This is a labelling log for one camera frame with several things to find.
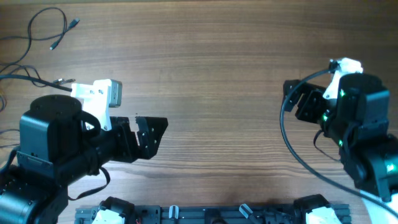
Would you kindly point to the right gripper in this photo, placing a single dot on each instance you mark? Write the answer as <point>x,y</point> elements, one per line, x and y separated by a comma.
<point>312,94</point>

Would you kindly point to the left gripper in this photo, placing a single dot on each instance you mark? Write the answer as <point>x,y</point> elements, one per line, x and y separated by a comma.
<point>147,148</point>

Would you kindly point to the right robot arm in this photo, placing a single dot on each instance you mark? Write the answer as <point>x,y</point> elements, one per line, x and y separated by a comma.
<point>357,122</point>

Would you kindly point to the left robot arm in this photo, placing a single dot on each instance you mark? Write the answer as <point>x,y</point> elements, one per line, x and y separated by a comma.
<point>59,144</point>

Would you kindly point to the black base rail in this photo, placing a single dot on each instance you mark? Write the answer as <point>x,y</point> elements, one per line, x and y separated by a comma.
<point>269,214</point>

